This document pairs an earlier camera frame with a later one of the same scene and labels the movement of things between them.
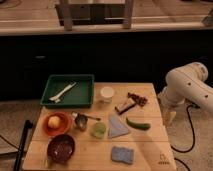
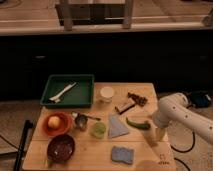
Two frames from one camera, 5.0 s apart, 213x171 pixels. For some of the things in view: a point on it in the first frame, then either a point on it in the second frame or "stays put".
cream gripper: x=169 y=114 to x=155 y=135
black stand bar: x=23 y=144 stays put
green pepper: x=141 y=126 stays put
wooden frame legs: x=66 y=14 stays put
